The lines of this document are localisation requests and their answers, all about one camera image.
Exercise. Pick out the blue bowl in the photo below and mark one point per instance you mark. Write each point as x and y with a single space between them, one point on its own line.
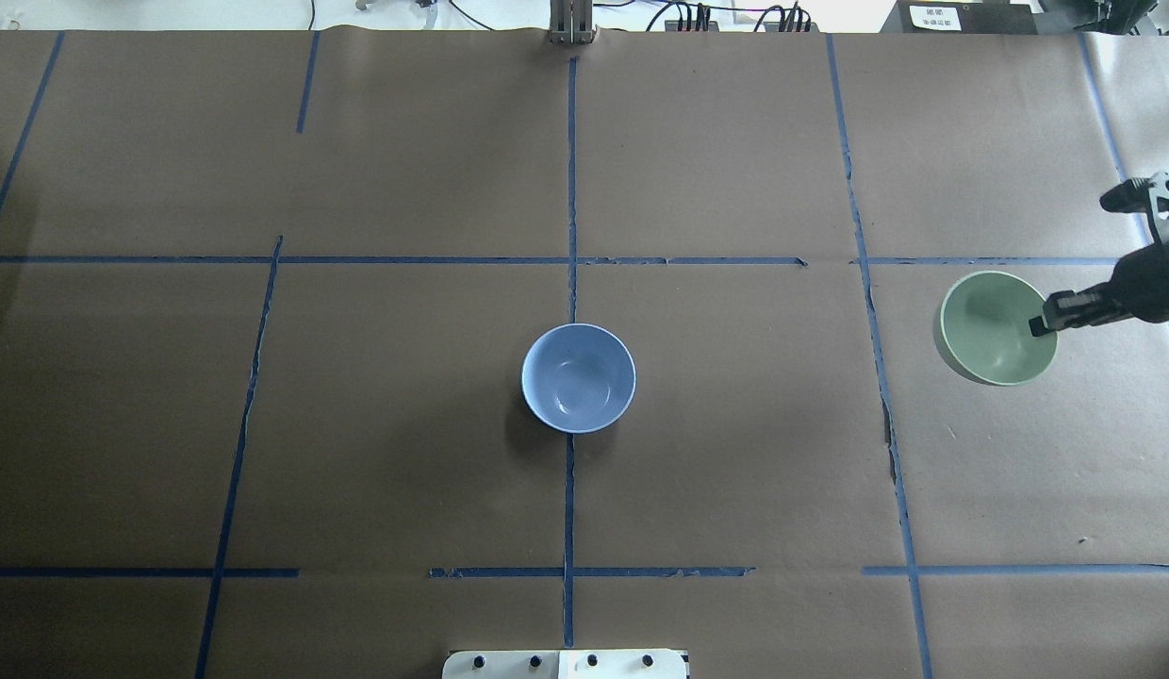
578 378

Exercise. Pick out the orange black cable connectors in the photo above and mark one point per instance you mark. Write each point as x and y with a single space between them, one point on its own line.
681 17

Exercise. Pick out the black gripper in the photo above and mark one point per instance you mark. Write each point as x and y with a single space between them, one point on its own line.
1147 286

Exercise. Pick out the black power box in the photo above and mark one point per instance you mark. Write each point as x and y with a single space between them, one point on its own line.
960 17

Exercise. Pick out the green bowl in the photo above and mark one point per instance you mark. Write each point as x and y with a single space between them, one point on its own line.
982 330

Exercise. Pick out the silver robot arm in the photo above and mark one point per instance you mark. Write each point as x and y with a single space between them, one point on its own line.
1138 289

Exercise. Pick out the aluminium frame post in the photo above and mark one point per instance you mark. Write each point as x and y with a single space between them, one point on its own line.
572 22

